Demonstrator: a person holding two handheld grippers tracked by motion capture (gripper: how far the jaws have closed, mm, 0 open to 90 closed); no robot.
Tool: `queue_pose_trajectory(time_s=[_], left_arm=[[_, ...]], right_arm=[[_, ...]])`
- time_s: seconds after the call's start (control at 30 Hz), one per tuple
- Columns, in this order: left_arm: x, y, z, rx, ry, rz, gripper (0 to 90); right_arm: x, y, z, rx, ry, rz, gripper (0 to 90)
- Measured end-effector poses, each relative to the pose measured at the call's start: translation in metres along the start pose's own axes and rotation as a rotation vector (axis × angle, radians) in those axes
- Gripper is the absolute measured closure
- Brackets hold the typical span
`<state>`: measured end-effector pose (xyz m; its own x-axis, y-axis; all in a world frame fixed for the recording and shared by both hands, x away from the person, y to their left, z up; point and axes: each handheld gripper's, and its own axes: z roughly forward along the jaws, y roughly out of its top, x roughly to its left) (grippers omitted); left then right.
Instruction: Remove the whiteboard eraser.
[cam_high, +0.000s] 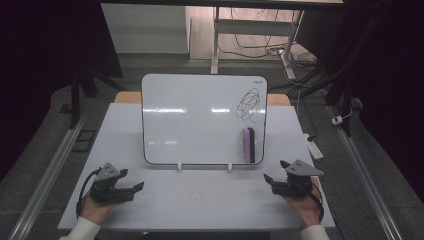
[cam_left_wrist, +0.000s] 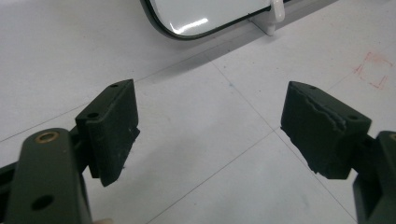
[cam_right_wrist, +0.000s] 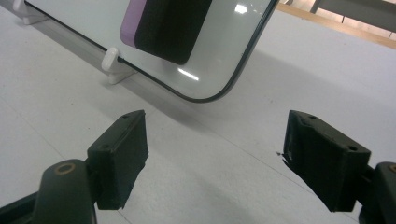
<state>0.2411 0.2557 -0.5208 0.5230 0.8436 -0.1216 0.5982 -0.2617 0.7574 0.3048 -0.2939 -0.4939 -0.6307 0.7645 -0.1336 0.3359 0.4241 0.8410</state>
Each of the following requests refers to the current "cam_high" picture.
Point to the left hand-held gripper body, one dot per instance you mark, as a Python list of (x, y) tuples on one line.
[(108, 190)]

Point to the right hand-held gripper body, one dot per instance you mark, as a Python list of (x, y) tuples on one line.
[(296, 183)]

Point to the purple and black eraser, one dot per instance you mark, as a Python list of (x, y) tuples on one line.
[(248, 145)]

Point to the white whiteboard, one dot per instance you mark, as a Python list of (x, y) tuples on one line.
[(193, 126)]

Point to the person's left hand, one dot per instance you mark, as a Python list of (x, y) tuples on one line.
[(95, 210)]

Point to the person's right hand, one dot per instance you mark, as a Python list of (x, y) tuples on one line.
[(305, 208)]

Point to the white whiteboard foot clip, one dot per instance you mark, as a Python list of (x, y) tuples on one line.
[(230, 166), (179, 166)]

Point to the black floor plate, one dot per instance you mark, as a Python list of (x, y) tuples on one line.
[(84, 140)]

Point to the small white plug adapter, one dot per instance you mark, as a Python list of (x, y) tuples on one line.
[(337, 120)]

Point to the tan wooden board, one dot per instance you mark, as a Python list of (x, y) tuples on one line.
[(126, 97)]

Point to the black tripod stand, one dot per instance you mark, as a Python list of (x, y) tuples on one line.
[(76, 96)]

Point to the black metal stand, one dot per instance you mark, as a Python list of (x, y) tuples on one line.
[(343, 90)]

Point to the dark curtain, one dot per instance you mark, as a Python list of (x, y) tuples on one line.
[(393, 83), (40, 50)]

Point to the white panel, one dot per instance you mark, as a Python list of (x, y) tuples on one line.
[(143, 28)]

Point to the aluminium floor rail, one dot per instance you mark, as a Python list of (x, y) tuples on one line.
[(366, 180), (43, 183)]

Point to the white metal desk frame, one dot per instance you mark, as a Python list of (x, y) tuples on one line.
[(253, 27)]

